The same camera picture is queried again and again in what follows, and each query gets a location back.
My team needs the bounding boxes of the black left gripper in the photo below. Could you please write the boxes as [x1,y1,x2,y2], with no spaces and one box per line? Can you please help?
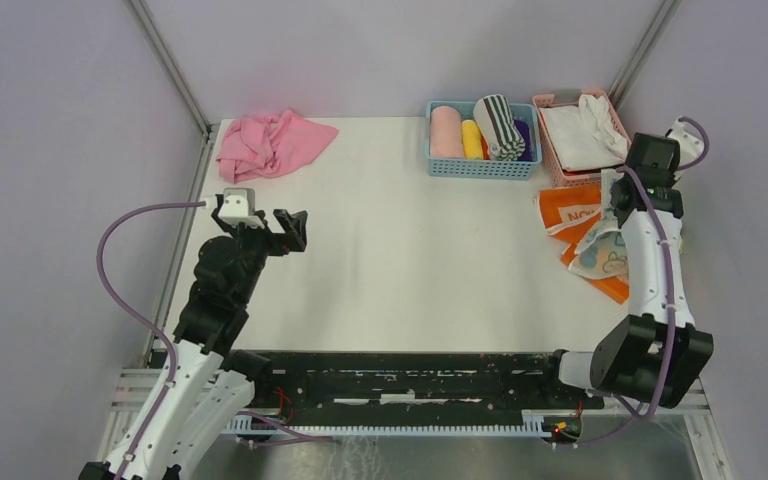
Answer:
[213,207,306,304]

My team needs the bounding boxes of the teal rabbit pattern towel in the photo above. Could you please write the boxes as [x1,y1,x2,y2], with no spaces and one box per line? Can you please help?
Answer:
[567,169,629,280]

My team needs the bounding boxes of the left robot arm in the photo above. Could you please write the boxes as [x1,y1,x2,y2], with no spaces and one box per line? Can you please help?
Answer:
[79,209,308,479]

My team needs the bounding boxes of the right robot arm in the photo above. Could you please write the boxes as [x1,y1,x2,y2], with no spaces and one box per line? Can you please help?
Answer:
[537,134,714,410]

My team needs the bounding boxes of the crumpled pink towel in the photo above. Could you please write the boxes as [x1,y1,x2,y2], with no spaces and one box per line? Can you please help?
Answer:
[217,109,339,184]

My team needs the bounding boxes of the blue plastic basket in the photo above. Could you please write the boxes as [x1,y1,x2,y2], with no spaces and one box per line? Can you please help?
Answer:
[424,100,543,181]

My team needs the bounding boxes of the rolled peach towel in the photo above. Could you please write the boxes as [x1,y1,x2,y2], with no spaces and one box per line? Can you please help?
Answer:
[429,105,464,158]

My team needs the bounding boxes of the rolled yellow towel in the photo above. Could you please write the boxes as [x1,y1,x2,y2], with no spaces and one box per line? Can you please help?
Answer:
[461,119,484,160]

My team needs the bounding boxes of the rolled striped towel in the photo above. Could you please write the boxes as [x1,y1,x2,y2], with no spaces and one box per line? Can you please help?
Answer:
[473,94,526,161]

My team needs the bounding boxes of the rolled purple towel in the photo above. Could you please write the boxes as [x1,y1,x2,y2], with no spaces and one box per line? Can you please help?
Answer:
[514,118,534,163]

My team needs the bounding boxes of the pink plastic basket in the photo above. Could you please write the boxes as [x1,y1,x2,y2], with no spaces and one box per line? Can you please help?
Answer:
[532,89,631,187]

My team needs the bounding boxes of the orange white towel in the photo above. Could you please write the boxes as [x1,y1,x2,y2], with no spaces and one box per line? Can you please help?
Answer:
[534,185,629,304]

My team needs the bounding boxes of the white folded cloth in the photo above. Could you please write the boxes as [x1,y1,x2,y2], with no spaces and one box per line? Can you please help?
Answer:
[540,94,629,172]

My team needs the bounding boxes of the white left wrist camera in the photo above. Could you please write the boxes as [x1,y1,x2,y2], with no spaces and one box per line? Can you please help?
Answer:
[202,188,266,234]

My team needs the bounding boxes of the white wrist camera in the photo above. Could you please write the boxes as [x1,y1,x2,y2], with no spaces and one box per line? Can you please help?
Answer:
[202,188,266,234]
[666,116,710,171]

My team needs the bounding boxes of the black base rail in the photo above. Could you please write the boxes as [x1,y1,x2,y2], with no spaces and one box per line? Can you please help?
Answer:
[223,350,605,428]

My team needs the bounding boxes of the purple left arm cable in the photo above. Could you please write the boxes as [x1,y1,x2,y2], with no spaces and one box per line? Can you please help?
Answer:
[95,200,220,480]

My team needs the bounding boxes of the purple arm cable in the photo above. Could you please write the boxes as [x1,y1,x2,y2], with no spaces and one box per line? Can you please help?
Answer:
[95,200,220,480]
[552,116,711,452]

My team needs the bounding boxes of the white cable duct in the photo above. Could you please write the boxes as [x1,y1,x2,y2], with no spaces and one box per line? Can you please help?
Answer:
[222,412,580,443]

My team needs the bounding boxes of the aluminium frame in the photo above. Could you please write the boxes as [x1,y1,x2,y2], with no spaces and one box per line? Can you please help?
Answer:
[89,0,736,480]

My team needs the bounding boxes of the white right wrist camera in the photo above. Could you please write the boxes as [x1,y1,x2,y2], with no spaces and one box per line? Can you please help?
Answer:
[666,116,710,171]

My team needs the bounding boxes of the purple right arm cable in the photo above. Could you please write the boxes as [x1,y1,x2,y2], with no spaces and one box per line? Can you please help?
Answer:
[552,116,711,452]

